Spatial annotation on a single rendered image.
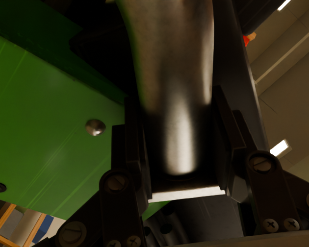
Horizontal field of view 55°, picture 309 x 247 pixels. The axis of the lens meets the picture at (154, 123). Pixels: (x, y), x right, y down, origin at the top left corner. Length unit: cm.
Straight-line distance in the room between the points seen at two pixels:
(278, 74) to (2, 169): 773
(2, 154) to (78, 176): 5
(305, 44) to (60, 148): 768
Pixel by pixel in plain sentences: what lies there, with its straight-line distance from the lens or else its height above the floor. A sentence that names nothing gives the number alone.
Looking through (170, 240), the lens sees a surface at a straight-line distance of 23.
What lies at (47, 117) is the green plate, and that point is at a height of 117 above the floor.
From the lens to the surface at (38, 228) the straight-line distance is 634.
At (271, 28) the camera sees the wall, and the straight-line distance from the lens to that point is 967.
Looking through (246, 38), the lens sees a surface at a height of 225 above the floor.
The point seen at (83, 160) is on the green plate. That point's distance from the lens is 19.
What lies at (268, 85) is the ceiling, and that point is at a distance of 789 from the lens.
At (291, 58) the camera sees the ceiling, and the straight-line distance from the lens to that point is 779.
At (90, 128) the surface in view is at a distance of 16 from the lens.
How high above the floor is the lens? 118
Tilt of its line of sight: 14 degrees up
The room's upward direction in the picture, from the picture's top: 127 degrees clockwise
